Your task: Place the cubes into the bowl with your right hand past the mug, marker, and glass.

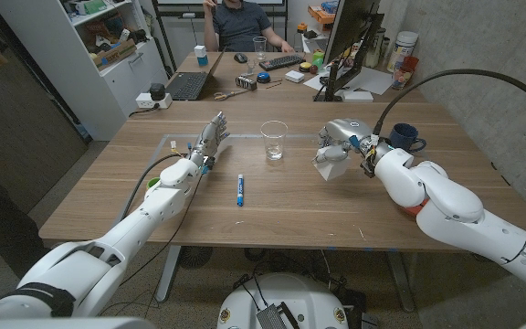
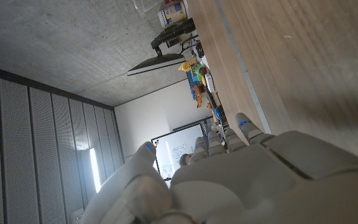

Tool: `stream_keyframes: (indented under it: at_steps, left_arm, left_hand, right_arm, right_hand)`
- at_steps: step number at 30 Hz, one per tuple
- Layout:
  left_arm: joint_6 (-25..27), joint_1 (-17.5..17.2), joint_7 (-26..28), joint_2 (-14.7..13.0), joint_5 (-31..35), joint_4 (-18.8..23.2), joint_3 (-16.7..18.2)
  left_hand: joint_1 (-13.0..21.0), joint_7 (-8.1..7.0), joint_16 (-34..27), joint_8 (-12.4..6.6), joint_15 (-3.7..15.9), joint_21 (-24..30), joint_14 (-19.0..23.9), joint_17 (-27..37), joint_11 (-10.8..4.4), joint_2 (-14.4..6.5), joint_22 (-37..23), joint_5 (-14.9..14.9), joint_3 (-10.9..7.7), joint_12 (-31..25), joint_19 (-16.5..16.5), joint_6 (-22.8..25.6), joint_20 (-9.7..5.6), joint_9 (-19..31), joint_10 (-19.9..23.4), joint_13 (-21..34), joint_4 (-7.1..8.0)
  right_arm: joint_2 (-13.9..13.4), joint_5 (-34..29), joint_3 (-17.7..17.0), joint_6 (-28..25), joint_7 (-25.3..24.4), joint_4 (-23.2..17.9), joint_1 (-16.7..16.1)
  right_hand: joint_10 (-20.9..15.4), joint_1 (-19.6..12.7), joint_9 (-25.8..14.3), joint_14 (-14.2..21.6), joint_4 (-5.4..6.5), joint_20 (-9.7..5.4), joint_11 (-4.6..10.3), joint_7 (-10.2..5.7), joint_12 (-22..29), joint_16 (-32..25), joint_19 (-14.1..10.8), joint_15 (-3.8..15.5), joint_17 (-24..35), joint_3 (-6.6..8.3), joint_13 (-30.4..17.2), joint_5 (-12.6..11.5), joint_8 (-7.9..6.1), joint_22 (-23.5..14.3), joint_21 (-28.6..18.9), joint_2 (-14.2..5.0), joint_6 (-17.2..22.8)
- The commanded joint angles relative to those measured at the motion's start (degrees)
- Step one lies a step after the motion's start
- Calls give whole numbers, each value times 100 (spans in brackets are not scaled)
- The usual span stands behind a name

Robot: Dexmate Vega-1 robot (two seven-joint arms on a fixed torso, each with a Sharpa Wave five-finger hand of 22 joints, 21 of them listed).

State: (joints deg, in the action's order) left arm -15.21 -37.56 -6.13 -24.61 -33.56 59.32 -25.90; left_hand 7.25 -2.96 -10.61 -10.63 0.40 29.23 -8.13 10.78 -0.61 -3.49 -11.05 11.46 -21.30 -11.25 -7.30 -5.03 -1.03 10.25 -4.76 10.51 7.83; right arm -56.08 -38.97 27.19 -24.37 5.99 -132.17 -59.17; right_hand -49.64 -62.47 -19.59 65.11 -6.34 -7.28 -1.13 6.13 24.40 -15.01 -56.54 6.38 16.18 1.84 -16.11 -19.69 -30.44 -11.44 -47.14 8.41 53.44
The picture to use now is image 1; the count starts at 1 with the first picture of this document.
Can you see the black power adapter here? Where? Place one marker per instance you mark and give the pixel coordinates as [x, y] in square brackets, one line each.
[157, 91]

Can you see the black floor fan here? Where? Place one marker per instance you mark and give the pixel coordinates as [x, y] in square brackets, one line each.
[194, 257]

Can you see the blue marker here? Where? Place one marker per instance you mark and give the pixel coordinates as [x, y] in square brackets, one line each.
[240, 189]

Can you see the green block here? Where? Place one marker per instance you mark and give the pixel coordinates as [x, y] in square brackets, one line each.
[318, 59]

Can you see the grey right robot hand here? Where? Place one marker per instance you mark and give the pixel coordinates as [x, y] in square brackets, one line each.
[345, 130]

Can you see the white paper sheets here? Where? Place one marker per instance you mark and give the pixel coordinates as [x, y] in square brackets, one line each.
[372, 80]

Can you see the white canister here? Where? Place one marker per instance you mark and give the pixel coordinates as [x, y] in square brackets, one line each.
[402, 48]

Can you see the black keyboard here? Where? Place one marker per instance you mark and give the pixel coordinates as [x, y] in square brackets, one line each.
[281, 62]

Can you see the tall drinking glass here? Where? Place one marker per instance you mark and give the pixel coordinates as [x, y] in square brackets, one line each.
[259, 48]

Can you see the black and silver device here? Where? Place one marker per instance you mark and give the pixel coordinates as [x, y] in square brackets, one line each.
[246, 82]

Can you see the red bowl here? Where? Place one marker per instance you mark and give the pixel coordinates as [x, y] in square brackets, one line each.
[413, 210]

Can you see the dark blue mug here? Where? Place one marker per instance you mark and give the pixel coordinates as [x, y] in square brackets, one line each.
[402, 133]

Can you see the flat white box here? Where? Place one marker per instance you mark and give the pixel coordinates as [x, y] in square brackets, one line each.
[357, 96]

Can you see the white shelf cabinet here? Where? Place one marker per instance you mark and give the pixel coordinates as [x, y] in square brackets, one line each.
[85, 91]

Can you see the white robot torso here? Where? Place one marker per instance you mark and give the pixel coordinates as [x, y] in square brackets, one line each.
[290, 297]

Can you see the yellow round button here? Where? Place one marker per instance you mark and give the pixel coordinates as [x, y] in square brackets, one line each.
[305, 66]

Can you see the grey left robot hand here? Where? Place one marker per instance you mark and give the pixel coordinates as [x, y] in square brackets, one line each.
[209, 141]

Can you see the blue round button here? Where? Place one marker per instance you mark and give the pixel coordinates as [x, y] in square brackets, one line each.
[263, 77]

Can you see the black computer monitor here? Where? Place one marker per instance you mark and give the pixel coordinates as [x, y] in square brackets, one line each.
[350, 27]

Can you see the cardboard box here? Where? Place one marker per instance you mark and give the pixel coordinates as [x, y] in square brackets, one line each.
[114, 54]

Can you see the black computer mouse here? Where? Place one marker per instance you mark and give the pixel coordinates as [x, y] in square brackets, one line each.
[240, 58]

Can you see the wooden pencil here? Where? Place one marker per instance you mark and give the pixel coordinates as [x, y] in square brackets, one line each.
[273, 84]

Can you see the orange box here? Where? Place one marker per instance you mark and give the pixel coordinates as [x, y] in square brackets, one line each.
[320, 13]

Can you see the grey table leg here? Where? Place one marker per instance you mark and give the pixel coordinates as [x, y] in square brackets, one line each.
[401, 281]
[168, 274]

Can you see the white power strip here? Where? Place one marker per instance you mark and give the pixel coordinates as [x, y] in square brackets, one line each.
[143, 102]

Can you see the white and blue box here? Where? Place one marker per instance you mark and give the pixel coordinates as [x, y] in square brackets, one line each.
[200, 56]

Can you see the white cube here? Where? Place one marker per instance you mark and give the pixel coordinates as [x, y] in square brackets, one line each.
[333, 170]

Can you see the small white box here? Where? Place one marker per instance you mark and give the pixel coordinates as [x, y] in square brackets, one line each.
[294, 76]

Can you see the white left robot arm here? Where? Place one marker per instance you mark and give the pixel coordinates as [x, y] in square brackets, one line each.
[153, 205]

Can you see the green tape roll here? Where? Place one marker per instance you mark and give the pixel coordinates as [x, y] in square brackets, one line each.
[152, 183]

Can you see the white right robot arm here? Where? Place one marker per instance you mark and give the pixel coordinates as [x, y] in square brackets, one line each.
[450, 201]

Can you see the black laptop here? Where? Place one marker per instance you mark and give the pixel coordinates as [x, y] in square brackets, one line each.
[187, 86]

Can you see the small clear glass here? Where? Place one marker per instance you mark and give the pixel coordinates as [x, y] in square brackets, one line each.
[250, 67]

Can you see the clear plastic cup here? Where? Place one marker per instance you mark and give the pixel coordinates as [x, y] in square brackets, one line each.
[274, 141]

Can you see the seated person in dark shirt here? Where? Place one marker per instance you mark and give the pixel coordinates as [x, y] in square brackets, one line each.
[240, 25]

